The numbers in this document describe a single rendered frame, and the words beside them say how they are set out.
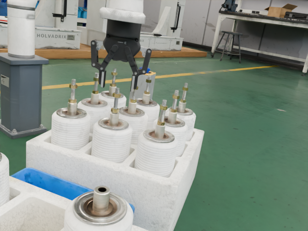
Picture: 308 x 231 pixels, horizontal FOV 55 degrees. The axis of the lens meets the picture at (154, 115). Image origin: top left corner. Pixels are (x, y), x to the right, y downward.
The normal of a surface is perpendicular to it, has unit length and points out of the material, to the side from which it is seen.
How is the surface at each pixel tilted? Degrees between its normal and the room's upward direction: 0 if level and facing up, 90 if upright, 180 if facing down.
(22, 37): 90
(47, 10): 90
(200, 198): 0
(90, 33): 90
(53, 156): 90
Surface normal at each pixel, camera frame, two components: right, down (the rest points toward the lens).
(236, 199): 0.15, -0.94
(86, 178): -0.31, 0.26
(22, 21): 0.43, 0.35
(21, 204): 0.92, 0.25
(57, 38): 0.76, 0.31
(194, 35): -0.64, 0.16
